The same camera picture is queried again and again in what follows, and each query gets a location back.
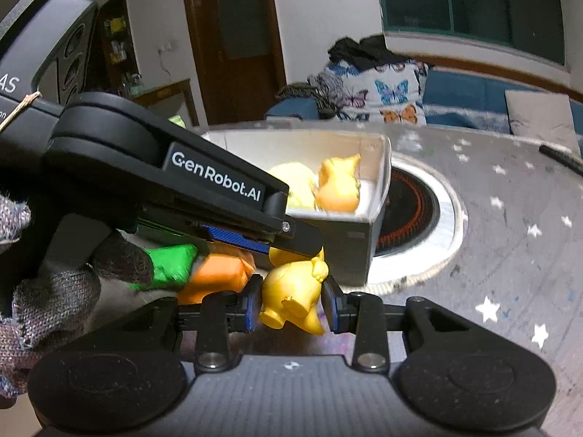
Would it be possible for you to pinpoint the orange and green toy carrot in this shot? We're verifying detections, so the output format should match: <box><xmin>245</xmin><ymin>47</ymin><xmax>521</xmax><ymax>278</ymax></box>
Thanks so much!
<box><xmin>129</xmin><ymin>242</ymin><xmax>257</xmax><ymax>306</ymax></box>

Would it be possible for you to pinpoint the blue sofa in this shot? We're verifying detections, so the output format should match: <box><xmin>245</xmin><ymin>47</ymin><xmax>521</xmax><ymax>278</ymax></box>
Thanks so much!
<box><xmin>265</xmin><ymin>67</ymin><xmax>583</xmax><ymax>137</ymax></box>

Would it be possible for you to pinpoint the black clothing pile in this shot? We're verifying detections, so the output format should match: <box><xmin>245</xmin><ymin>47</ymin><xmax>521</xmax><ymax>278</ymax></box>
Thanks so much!
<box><xmin>328</xmin><ymin>35</ymin><xmax>413</xmax><ymax>72</ymax></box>

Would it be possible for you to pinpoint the grey knitted cloth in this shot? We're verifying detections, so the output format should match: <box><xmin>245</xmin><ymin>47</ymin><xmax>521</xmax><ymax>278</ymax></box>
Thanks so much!
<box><xmin>306</xmin><ymin>72</ymin><xmax>344</xmax><ymax>117</ymax></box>

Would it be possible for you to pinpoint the dark wooden shelf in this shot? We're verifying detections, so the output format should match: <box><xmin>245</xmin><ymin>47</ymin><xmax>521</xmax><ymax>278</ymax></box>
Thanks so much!
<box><xmin>97</xmin><ymin>0</ymin><xmax>143</xmax><ymax>94</ymax></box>

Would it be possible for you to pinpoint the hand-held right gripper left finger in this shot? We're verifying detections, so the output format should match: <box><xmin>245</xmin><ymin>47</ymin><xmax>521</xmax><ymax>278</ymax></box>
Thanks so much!
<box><xmin>114</xmin><ymin>275</ymin><xmax>264</xmax><ymax>373</ymax></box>

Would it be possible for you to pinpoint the person's left hand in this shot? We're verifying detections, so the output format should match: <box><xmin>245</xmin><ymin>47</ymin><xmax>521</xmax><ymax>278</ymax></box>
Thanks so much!
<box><xmin>0</xmin><ymin>190</ymin><xmax>154</xmax><ymax>399</ymax></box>

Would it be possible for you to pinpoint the round black induction burner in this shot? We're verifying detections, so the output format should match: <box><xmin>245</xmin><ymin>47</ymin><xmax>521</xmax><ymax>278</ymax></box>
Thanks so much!
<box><xmin>368</xmin><ymin>154</ymin><xmax>466</xmax><ymax>293</ymax></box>

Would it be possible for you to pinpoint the white cardboard box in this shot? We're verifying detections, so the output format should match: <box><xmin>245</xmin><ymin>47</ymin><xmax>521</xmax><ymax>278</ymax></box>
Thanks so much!
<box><xmin>199</xmin><ymin>130</ymin><xmax>393</xmax><ymax>286</ymax></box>

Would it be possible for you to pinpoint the brown wooden door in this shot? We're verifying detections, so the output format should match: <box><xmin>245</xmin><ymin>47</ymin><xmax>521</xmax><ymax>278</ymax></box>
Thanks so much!
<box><xmin>179</xmin><ymin>0</ymin><xmax>289</xmax><ymax>126</ymax></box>

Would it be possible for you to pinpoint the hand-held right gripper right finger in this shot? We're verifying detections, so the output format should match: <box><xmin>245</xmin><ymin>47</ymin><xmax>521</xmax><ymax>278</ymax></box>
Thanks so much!
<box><xmin>322</xmin><ymin>277</ymin><xmax>486</xmax><ymax>373</ymax></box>

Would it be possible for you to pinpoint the grey star-printed tablecloth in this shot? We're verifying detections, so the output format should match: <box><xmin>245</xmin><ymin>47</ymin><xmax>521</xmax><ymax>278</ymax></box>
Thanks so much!
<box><xmin>207</xmin><ymin>119</ymin><xmax>583</xmax><ymax>420</ymax></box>

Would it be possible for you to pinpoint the green framed window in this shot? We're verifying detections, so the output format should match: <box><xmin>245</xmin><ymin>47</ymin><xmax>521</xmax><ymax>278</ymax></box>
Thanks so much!
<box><xmin>372</xmin><ymin>0</ymin><xmax>572</xmax><ymax>67</ymax></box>

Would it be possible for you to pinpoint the pale yellow toy figure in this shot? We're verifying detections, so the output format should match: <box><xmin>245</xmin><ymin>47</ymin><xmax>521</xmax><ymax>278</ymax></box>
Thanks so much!
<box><xmin>268</xmin><ymin>161</ymin><xmax>318</xmax><ymax>211</ymax></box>

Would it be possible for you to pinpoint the butterfly printed cushion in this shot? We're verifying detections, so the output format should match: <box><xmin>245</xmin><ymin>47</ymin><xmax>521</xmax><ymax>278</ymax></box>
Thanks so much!
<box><xmin>319</xmin><ymin>60</ymin><xmax>430</xmax><ymax>126</ymax></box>

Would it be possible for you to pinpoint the white cushion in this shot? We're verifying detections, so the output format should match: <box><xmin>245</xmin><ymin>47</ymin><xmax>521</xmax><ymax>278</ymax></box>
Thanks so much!
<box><xmin>505</xmin><ymin>89</ymin><xmax>582</xmax><ymax>156</ymax></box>

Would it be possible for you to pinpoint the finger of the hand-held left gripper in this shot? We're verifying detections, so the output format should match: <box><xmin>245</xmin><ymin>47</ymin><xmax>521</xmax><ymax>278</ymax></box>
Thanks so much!
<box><xmin>189</xmin><ymin>217</ymin><xmax>324</xmax><ymax>259</ymax></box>

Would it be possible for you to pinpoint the orange toy figure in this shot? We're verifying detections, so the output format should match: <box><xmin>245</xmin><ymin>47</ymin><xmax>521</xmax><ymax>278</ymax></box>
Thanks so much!
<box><xmin>315</xmin><ymin>155</ymin><xmax>364</xmax><ymax>213</ymax></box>

